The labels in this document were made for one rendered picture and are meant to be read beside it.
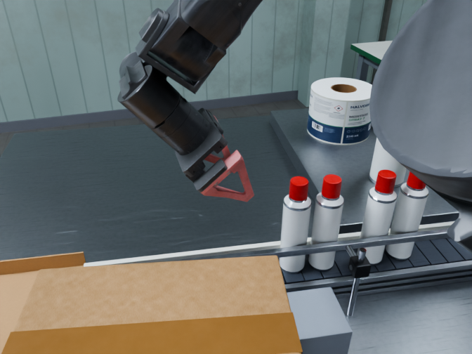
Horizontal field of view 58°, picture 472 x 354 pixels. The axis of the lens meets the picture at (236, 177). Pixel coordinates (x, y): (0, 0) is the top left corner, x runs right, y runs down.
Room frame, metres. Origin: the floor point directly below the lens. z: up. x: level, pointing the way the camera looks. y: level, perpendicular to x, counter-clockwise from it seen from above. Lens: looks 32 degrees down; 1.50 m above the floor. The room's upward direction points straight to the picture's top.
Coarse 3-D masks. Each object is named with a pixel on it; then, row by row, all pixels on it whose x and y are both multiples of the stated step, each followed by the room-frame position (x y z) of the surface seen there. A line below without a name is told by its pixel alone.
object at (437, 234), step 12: (348, 240) 0.63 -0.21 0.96; (360, 240) 0.63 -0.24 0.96; (372, 240) 0.63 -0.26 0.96; (384, 240) 0.63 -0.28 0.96; (396, 240) 0.63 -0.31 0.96; (408, 240) 0.64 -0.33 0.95; (420, 240) 0.64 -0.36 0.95; (252, 252) 0.59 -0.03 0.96; (264, 252) 0.59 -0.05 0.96; (276, 252) 0.59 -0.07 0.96; (288, 252) 0.60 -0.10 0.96; (300, 252) 0.60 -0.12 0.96; (312, 252) 0.61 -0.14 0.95
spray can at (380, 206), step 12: (384, 180) 0.66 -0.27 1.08; (372, 192) 0.67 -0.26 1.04; (384, 192) 0.65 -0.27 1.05; (372, 204) 0.66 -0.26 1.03; (384, 204) 0.65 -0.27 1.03; (372, 216) 0.65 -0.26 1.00; (384, 216) 0.65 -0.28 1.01; (372, 228) 0.65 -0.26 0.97; (384, 228) 0.65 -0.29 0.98; (372, 252) 0.65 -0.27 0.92; (372, 264) 0.65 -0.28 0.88
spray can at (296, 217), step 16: (304, 192) 0.63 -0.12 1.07; (288, 208) 0.63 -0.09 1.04; (304, 208) 0.62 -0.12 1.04; (288, 224) 0.63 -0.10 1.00; (304, 224) 0.63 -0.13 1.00; (288, 240) 0.63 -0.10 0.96; (304, 240) 0.63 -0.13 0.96; (288, 256) 0.62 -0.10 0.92; (304, 256) 0.63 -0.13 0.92; (288, 272) 0.62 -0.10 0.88
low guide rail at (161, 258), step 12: (420, 228) 0.72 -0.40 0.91; (432, 228) 0.73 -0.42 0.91; (444, 228) 0.73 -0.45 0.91; (180, 252) 0.65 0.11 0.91; (192, 252) 0.65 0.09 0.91; (204, 252) 0.65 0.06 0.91; (216, 252) 0.65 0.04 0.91; (228, 252) 0.65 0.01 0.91; (240, 252) 0.66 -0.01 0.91; (84, 264) 0.61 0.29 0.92; (96, 264) 0.61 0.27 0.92; (108, 264) 0.61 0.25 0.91
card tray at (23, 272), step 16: (48, 256) 0.68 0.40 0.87; (64, 256) 0.69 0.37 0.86; (80, 256) 0.69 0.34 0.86; (0, 272) 0.67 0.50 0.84; (16, 272) 0.67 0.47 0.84; (32, 272) 0.67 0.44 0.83; (0, 288) 0.63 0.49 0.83; (16, 288) 0.63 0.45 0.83; (0, 304) 0.59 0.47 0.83; (16, 304) 0.59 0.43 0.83; (0, 320) 0.55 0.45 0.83; (16, 320) 0.55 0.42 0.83; (0, 336) 0.51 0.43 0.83; (0, 352) 0.48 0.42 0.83
